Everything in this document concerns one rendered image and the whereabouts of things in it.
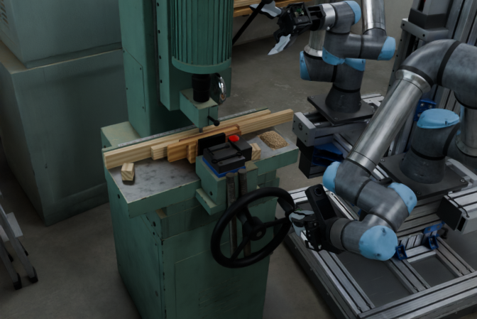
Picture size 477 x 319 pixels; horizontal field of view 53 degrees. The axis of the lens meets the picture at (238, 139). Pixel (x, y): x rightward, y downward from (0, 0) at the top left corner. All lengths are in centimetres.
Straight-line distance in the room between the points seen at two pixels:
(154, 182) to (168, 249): 25
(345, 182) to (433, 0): 78
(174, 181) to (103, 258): 111
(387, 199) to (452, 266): 123
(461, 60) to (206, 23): 64
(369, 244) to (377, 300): 104
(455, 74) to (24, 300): 195
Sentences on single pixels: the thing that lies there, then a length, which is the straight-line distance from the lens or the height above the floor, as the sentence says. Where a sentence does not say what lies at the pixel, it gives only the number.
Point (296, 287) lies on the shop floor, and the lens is 235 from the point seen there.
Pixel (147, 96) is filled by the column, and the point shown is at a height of 102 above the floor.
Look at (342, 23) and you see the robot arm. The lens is 151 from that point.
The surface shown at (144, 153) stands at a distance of 152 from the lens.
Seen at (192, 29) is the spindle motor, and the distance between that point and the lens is 132.
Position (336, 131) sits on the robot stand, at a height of 73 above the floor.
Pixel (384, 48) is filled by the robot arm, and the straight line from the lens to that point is 157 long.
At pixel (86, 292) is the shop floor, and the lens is 236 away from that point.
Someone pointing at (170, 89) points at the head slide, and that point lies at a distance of 154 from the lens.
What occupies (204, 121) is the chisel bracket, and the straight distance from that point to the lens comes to 148.
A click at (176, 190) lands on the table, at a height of 89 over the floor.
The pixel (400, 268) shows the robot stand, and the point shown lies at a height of 23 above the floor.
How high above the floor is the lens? 179
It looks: 33 degrees down
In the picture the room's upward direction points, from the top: 4 degrees clockwise
